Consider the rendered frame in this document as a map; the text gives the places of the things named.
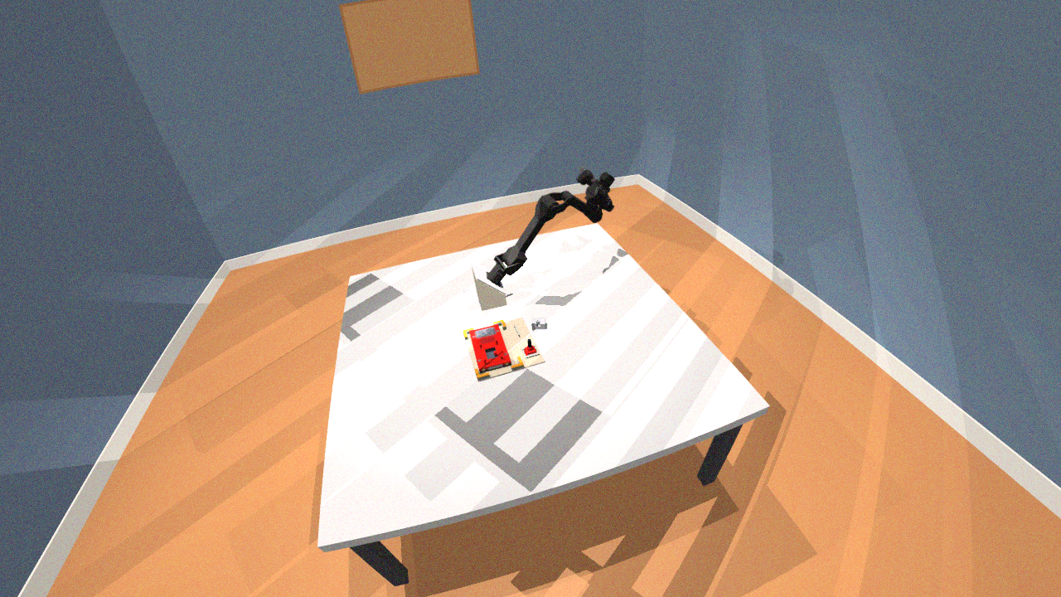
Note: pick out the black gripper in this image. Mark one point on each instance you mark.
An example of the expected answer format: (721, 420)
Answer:
(587, 177)

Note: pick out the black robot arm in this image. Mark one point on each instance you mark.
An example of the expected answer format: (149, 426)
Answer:
(546, 209)

